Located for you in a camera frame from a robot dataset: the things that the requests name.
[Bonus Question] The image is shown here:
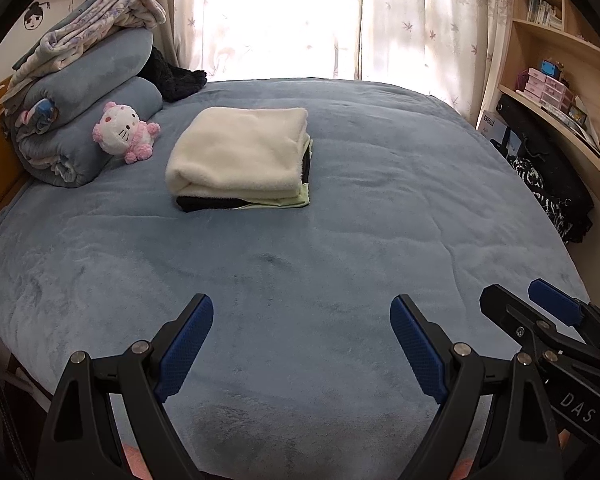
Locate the large rolled blue blanket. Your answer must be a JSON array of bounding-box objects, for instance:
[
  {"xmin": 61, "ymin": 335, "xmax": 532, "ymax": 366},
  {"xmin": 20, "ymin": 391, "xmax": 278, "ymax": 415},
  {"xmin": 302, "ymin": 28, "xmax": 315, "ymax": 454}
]
[{"xmin": 10, "ymin": 27, "xmax": 155, "ymax": 126}]

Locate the face wall sticker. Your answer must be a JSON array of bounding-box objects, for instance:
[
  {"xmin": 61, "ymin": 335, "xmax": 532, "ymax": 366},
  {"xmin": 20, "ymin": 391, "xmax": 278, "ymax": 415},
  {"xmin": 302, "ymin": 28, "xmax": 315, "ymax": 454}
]
[{"xmin": 24, "ymin": 1, "xmax": 53, "ymax": 31}]

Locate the blue bed blanket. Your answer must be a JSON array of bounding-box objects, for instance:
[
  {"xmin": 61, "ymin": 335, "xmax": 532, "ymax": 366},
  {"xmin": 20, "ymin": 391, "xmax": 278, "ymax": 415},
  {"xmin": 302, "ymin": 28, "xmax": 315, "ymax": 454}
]
[{"xmin": 0, "ymin": 77, "xmax": 591, "ymax": 480}]

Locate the black white patterned cloth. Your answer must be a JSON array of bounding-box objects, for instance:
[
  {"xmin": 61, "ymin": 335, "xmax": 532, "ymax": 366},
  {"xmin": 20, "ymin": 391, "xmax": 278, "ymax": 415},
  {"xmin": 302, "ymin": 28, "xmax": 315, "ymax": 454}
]
[{"xmin": 506, "ymin": 155, "xmax": 571, "ymax": 241}]

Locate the wooden bookshelf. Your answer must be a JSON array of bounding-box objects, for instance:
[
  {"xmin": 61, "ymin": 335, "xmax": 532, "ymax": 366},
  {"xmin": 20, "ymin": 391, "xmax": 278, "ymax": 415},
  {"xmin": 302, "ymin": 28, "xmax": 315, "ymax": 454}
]
[{"xmin": 475, "ymin": 0, "xmax": 600, "ymax": 241}]

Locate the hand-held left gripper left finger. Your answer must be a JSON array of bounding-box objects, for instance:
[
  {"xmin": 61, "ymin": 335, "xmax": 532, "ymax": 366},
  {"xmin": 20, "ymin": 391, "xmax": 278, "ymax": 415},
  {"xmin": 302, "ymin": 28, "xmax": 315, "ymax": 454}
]
[{"xmin": 35, "ymin": 293, "xmax": 215, "ymax": 480}]

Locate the black folded garment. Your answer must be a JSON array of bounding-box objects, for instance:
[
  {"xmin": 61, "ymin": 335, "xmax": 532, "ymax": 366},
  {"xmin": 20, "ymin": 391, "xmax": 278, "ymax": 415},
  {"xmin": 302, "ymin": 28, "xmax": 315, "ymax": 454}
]
[{"xmin": 176, "ymin": 147, "xmax": 313, "ymax": 213}]

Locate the pink storage boxes stack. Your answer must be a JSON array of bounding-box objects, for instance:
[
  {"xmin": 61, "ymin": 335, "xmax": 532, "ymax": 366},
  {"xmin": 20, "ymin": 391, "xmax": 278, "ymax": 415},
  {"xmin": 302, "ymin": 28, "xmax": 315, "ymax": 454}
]
[{"xmin": 522, "ymin": 67, "xmax": 576, "ymax": 108}]

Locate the black bag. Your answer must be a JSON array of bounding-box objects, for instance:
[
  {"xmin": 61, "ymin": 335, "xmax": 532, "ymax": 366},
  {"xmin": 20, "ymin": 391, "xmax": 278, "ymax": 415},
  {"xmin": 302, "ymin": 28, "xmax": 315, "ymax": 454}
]
[{"xmin": 495, "ymin": 92, "xmax": 595, "ymax": 243}]

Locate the row of books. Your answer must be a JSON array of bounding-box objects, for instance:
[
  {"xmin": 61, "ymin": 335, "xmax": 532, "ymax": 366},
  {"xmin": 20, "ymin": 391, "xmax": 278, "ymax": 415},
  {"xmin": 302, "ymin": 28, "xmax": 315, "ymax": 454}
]
[{"xmin": 526, "ymin": 0, "xmax": 563, "ymax": 31}]

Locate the sheer leaf print curtain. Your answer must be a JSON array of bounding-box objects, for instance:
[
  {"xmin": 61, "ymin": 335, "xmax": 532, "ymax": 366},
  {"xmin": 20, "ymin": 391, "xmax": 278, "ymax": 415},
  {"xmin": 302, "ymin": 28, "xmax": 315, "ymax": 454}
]
[
  {"xmin": 105, "ymin": 0, "xmax": 366, "ymax": 86},
  {"xmin": 360, "ymin": 0, "xmax": 516, "ymax": 126}
]

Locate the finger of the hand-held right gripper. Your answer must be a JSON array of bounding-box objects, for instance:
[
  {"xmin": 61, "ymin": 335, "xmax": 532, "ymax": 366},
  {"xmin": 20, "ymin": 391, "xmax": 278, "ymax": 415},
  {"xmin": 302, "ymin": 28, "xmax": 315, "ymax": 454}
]
[
  {"xmin": 479, "ymin": 283, "xmax": 600, "ymax": 376},
  {"xmin": 527, "ymin": 278, "xmax": 600, "ymax": 348}
]

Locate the pink white plush cat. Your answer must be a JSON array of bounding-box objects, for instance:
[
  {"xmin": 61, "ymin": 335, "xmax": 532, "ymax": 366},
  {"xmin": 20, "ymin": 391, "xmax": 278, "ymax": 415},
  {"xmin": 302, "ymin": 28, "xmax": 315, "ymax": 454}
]
[{"xmin": 92, "ymin": 101, "xmax": 161, "ymax": 164}]

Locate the cream knitted cardigan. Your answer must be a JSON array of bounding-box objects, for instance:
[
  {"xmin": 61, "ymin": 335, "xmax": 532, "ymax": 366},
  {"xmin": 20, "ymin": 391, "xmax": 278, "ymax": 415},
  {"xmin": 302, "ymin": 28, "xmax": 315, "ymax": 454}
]
[{"xmin": 165, "ymin": 106, "xmax": 311, "ymax": 200}]

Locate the floral folded blanket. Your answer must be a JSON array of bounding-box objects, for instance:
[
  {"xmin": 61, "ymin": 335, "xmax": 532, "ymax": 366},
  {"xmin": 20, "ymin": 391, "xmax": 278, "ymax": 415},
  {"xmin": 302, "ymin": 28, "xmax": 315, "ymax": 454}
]
[{"xmin": 5, "ymin": 0, "xmax": 167, "ymax": 96}]

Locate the white cardboard box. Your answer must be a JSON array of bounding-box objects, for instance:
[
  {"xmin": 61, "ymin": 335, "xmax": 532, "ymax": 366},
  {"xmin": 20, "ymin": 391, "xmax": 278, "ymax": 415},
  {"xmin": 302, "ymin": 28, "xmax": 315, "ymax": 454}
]
[{"xmin": 480, "ymin": 109, "xmax": 523, "ymax": 153}]

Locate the black fluffy cloth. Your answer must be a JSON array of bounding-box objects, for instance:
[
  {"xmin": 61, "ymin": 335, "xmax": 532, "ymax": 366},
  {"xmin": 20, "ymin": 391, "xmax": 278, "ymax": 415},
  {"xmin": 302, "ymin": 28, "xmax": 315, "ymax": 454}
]
[{"xmin": 137, "ymin": 46, "xmax": 207, "ymax": 103}]

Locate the light green garment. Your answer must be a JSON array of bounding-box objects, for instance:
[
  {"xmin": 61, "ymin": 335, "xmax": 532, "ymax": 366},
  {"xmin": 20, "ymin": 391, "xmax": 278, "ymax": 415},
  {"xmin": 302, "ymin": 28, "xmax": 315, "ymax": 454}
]
[{"xmin": 230, "ymin": 135, "xmax": 312, "ymax": 209}]

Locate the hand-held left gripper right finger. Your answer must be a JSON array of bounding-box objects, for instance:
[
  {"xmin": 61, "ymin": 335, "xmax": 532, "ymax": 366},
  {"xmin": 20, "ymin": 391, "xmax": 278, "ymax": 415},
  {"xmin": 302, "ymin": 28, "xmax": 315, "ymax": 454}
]
[{"xmin": 390, "ymin": 294, "xmax": 566, "ymax": 480}]

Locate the pile of magazines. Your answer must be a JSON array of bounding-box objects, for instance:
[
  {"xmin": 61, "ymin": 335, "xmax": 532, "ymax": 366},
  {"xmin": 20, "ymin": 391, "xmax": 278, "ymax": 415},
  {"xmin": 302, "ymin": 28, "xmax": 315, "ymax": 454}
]
[{"xmin": 555, "ymin": 102, "xmax": 600, "ymax": 176}]

